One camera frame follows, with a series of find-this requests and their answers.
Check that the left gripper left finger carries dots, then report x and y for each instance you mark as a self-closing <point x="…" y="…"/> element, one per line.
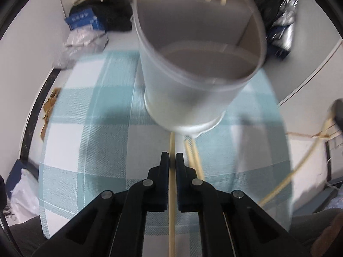
<point x="113" y="224"/>

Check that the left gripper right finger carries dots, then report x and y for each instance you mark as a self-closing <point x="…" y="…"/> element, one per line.
<point x="231" y="224"/>

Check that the blue plaid tablecloth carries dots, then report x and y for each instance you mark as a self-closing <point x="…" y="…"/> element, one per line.
<point x="100" y="137"/>

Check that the white plastic bag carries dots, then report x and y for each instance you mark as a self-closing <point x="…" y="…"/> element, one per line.
<point x="24" y="199"/>

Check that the tan shoe near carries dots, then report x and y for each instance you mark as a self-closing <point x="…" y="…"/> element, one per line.
<point x="44" y="129"/>

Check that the tan shoe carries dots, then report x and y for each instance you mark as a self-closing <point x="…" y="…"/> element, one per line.
<point x="49" y="104"/>
<point x="44" y="129"/>

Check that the tan shoe far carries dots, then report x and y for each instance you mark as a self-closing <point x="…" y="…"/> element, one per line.
<point x="49" y="104"/>

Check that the grey utensil holder cup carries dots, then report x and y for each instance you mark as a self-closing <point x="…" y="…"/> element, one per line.
<point x="196" y="56"/>

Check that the lower grey parcel bag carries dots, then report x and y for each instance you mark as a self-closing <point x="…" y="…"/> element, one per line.
<point x="76" y="48"/>

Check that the grey parcel bag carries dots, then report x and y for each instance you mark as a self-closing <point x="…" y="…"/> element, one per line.
<point x="84" y="37"/>
<point x="76" y="48"/>

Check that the silver folded umbrella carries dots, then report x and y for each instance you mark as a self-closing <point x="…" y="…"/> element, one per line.
<point x="281" y="35"/>

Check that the upper grey parcel bag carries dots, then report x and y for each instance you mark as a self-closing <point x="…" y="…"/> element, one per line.
<point x="84" y="37"/>

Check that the blue cardboard box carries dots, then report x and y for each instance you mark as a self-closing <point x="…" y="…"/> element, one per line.
<point x="84" y="18"/>

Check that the black clothes pile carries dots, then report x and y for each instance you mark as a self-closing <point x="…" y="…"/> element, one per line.
<point x="113" y="15"/>

